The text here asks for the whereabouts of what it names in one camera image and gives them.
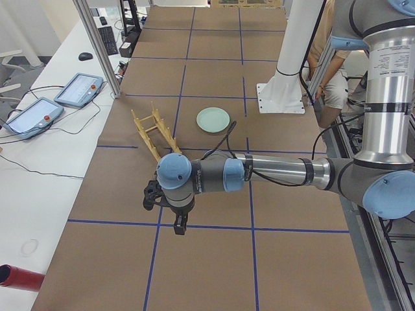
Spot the far teach pendant tablet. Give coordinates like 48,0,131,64
54,73,104,108

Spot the teach pendant tablet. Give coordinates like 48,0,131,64
3,97,64,139
54,73,104,108

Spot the aluminium table frame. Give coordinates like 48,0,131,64
333,58,415,311

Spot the wooden dish rack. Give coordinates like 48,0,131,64
130,105,182,161

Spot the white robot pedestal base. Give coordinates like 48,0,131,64
257,0,326,114

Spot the seated person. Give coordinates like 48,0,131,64
304,1,350,129

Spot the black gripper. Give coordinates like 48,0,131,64
170,203,195,236

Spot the light green plate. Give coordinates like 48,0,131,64
196,107,230,133

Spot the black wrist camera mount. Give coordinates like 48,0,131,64
143,179,170,211

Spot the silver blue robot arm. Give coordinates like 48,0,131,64
143,1,414,235

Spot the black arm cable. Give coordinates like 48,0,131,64
200,0,367,187

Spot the black keyboard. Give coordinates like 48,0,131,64
97,26,118,55

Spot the black power adapter box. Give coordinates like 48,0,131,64
119,32,141,58

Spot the black computer mouse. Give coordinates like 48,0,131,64
78,52,93,62

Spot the red cylinder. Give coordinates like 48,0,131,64
1,264,45,292

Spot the aluminium frame post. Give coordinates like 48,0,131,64
73,0,121,98

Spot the near teach pendant tablet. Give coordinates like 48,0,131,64
3,97,64,139

